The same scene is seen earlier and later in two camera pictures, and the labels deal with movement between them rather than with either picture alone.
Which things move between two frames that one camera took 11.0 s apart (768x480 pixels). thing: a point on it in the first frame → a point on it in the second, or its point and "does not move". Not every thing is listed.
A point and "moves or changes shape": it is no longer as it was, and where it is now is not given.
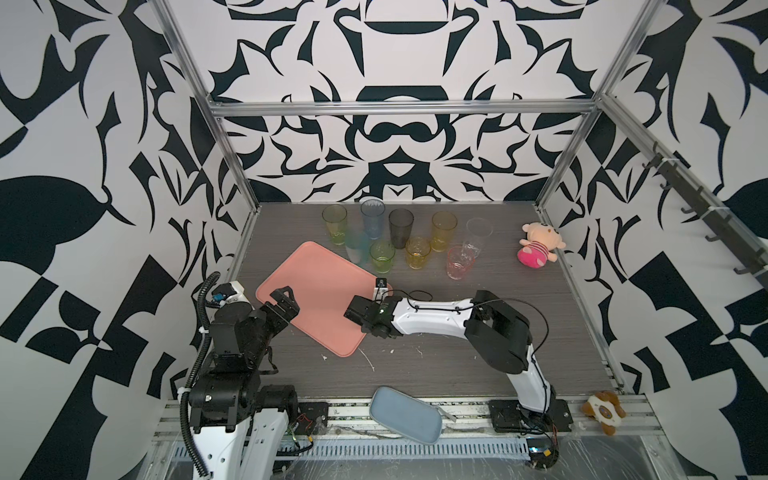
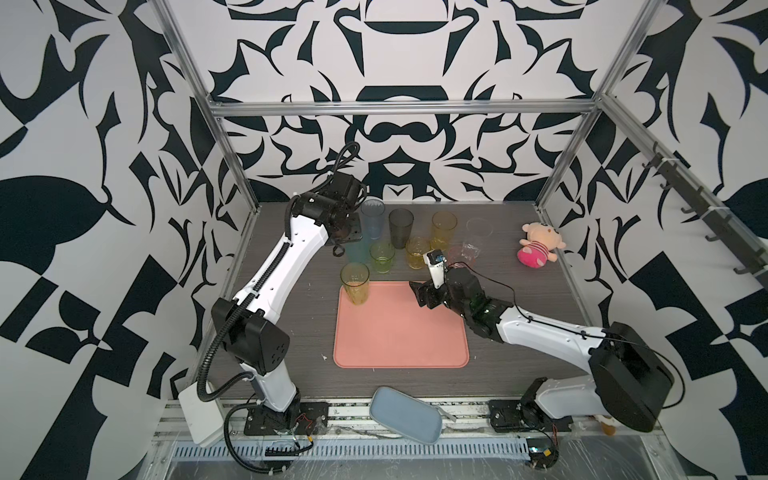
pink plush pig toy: [540, 245] does not move
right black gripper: [366, 330] → [421, 290]
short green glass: [382, 253] does not move
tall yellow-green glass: [335, 217] moves or changes shape
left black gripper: [283, 302] → [355, 232]
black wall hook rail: [753, 258] does not move
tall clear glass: [477, 230] does not move
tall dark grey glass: [401, 223] does not move
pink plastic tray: [323, 285] → [393, 330]
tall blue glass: [373, 211] does not move
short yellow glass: [417, 248] does not move
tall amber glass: [443, 224] does not move
